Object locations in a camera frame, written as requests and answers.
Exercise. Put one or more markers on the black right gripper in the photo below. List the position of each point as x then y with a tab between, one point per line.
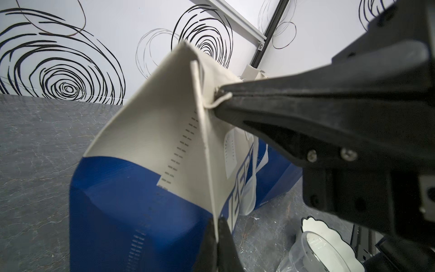
366	123

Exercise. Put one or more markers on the blue cream takeout bag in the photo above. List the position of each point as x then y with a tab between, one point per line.
275	174
160	170
250	74

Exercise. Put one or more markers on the clear plastic cup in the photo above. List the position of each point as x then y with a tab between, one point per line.
312	253

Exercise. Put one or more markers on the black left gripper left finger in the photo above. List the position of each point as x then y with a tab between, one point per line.
207	257

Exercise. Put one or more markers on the white scalloped plate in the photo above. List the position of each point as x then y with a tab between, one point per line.
332	236

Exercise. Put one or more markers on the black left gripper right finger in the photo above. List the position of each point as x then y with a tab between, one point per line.
227	256

